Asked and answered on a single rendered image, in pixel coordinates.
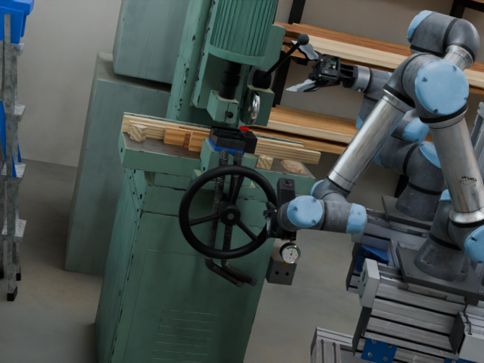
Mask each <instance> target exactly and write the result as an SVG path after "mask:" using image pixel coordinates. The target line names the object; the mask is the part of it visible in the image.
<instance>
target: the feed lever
mask: <svg viewBox="0 0 484 363"><path fill-rule="evenodd" d="M309 40H310V38H309V36H308V35H307V34H305V33H302V34H300V35H299V36H298V38H297V43H296V44H295V45H294V46H292V47H291V48H290V49H289V50H288V51H287V52H286V53H285V54H284V55H283V56H282V57H281V58H280V59H279V60H278V61H277V62H276V63H275V64H274V65H273V66H272V67H271V68H270V69H269V70H268V71H261V70H256V71H255V72H254V75H253V79H252V85H253V87H255V88H259V89H268V88H269V87H270V84H271V80H272V75H271V73H272V72H273V71H274V70H275V69H276V68H278V67H279V66H280V65H281V64H282V63H283V62H284V61H285V60H286V59H287V58H288V57H289V56H290V55H291V54H292V53H294V52H295V51H296V50H297V49H298V48H299V47H300V46H301V45H307V44H308V43H309Z"/></svg>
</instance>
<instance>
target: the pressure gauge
mask: <svg viewBox="0 0 484 363"><path fill-rule="evenodd" d="M292 248H293V249H292ZM279 254H280V256H281V257H282V260H283V265H284V266H287V265H288V264H293V263H295V262H296V261H297V260H298V259H299V258H300V255H301V252H300V249H299V248H298V247H297V245H296V244H295V243H292V242H288V243H285V244H284V245H282V247H281V248H280V250H279ZM290 254H292V255H290Z"/></svg>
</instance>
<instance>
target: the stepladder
mask: <svg viewBox="0 0 484 363"><path fill-rule="evenodd" d="M33 6H34V0H0V279H3V278H4V265H3V249H4V241H7V270H8V293H7V301H14V299H15V297H16V296H17V286H16V281H20V280H21V267H20V266H19V243H21V242H22V239H23V235H24V230H25V227H26V222H27V221H26V220H20V219H19V184H21V183H22V179H23V176H24V172H25V169H26V164H23V163H18V162H22V158H21V154H20V150H19V144H18V124H17V121H18V122H21V120H22V117H23V114H24V111H25V105H23V104H17V56H20V55H21V54H22V52H23V50H24V46H25V43H24V42H20V37H23V36H24V30H25V25H26V19H27V15H29V14H30V12H31V11H32V10H33ZM5 182H6V216H7V218H6V222H5V224H4V203H5Z"/></svg>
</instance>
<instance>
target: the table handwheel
mask: <svg viewBox="0 0 484 363"><path fill-rule="evenodd" d="M225 175H239V176H238V180H237V182H236V187H235V189H234V191H233V195H232V197H231V199H230V201H229V199H228V196H227V194H226V193H223V196H222V199H221V200H222V201H221V202H220V205H219V207H218V213H215V214H213V215H208V216H206V217H203V218H198V219H195V220H190V221H189V206H190V204H191V201H192V199H193V197H194V196H195V194H196V193H197V191H198V190H199V189H200V188H201V187H202V186H203V185H204V184H206V183H207V182H209V181H210V180H212V179H215V178H217V177H219V176H225ZM244 177H247V178H250V179H251V180H253V181H255V182H256V183H257V184H258V185H259V186H260V187H261V188H262V189H263V190H264V193H265V195H266V197H267V200H268V202H271V203H272V204H273V205H274V206H275V207H276V208H278V205H277V196H276V193H275V191H274V189H273V187H272V185H271V184H270V183H269V181H268V180H267V179H266V178H265V177H264V176H263V175H262V174H260V173H259V172H257V171H255V170H253V169H251V168H249V167H246V166H239V165H224V166H218V167H215V168H213V169H210V170H208V171H206V172H205V173H203V174H201V175H200V176H198V177H197V178H196V179H195V180H194V181H193V182H192V183H191V184H190V185H189V186H188V188H187V190H186V192H185V193H184V195H183V197H182V199H181V203H180V206H179V225H180V228H181V231H182V234H183V236H184V237H185V239H186V240H187V242H188V243H189V245H190V246H191V247H192V248H194V249H195V250H196V251H198V252H199V253H201V254H203V255H205V256H208V257H210V258H214V259H237V258H240V257H242V256H245V255H248V254H250V253H251V252H253V251H255V250H256V249H257V248H259V247H260V246H261V245H262V244H263V243H264V242H265V241H266V240H267V239H266V225H267V222H266V224H265V226H264V228H263V230H262V231H261V232H260V234H258V236H256V235H255V234H254V233H253V232H252V231H251V230H249V229H248V228H247V227H246V226H245V224H244V223H243V222H242V221H241V220H240V217H241V212H240V210H239V209H238V206H237V205H236V200H237V198H238V194H239V192H240V189H241V185H242V183H243V180H244ZM217 219H221V221H222V223H224V224H225V225H234V224H236V225H237V226H238V227H239V228H241V229H242V230H243V231H244V232H245V233H246V234H247V235H248V236H249V237H250V238H251V239H252V241H251V242H250V243H248V244H246V245H245V246H242V247H240V248H235V249H231V250H219V249H215V248H211V247H209V246H206V245H205V244H203V243H202V242H201V241H199V240H198V239H197V237H196V236H195V235H194V234H193V232H192V229H191V226H193V225H198V224H201V223H206V222H209V221H212V220H217Z"/></svg>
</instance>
